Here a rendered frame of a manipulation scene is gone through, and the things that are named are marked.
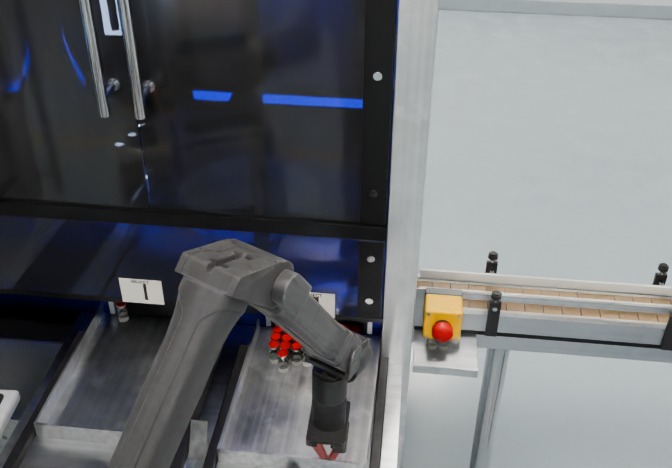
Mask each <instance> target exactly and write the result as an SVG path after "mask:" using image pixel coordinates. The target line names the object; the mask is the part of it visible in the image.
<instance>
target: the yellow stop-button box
mask: <svg viewBox="0 0 672 468"><path fill-rule="evenodd" d="M462 296H463V294H462V290H455V289H441V288H428V287H427V288H426V289H425V300H424V311H423V337H424V338H431V339H434V338H433V337H432V327H433V325H434V324H436V323H438V322H447V323H449V324H450V325H451V326H452V327H453V337H452V339H451V340H456V341H458V340H459V339H460V334H461V326H462V318H463V299H462Z"/></svg>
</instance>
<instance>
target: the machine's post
mask: <svg viewBox="0 0 672 468"><path fill-rule="evenodd" d="M438 9H439V0H399V3H398V23H397V43H396V63H395V83H394V103H393V123H392V143H391V163H390V183H389V203H388V223H387V243H386V263H385V283H384V303H383V323H382V343H381V356H385V357H389V364H398V365H403V371H402V388H401V404H400V421H399V438H398V455H397V468H402V464H403V452H404V439H405V426H406V414H407V401H408V388H409V376H410V363H411V351H412V338H413V325H414V313H415V300H416V287H417V275H418V262H419V249H420V237H421V224H422V211H423V199H424V186H425V173H426V161H427V148H428V135H429V123H430V110H431V97H432V85H433V72H434V60H435V47H436V34H437V22H438Z"/></svg>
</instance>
